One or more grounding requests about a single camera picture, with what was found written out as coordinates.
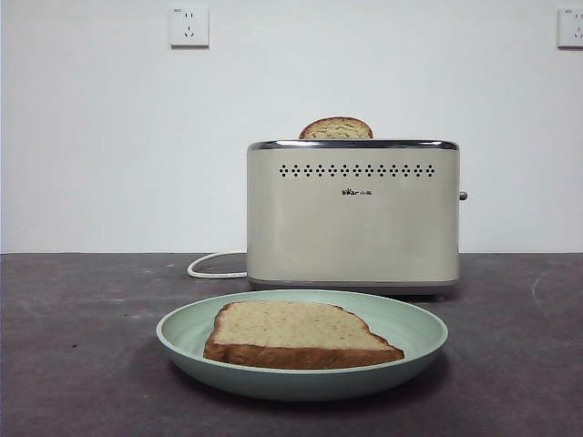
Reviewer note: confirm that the large toasted bread slice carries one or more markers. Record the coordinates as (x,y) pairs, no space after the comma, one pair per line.
(294,328)

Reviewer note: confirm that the pale green round plate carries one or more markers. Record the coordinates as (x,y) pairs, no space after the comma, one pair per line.
(408,328)

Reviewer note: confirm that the beige metal toaster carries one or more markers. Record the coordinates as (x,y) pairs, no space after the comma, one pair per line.
(353,227)

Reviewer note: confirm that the small toasted bread slice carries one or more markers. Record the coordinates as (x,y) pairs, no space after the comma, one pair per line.
(335,129)

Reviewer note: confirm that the white wall socket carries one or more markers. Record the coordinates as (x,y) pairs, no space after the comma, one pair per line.
(571,28)
(190,27)

